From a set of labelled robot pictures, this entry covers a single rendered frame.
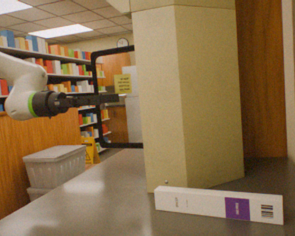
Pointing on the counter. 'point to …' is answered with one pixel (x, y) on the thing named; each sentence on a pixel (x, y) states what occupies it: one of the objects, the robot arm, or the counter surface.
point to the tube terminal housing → (188, 91)
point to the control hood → (122, 7)
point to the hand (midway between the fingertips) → (107, 99)
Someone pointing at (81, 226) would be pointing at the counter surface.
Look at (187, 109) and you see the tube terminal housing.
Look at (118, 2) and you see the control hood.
